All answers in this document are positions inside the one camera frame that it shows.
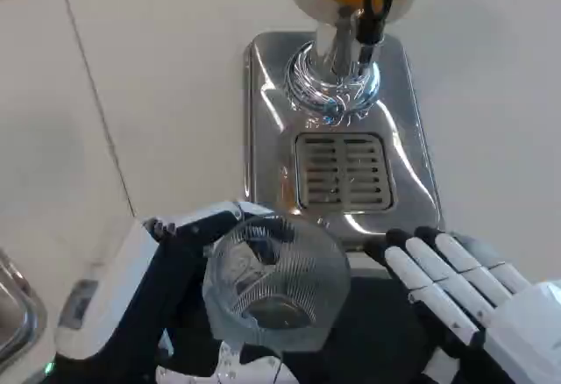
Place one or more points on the steel tray with rounded corner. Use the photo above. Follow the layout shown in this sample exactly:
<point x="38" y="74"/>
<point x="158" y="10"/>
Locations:
<point x="22" y="314"/>

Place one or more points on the steel drip tray base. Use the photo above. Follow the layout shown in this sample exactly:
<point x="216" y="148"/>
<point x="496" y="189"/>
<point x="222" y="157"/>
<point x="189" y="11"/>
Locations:
<point x="271" y="147"/>

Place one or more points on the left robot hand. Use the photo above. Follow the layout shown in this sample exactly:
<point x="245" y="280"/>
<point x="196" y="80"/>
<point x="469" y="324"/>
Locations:
<point x="131" y="296"/>

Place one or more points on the clear ribbed glass cup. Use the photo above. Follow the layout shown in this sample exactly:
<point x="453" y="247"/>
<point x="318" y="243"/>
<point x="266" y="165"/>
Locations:
<point x="280" y="287"/>

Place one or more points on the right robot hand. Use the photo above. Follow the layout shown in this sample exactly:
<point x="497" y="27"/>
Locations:
<point x="456" y="279"/>

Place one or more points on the steel drip grid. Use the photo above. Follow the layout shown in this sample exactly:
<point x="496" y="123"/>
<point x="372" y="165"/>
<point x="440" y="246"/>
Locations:
<point x="344" y="169"/>

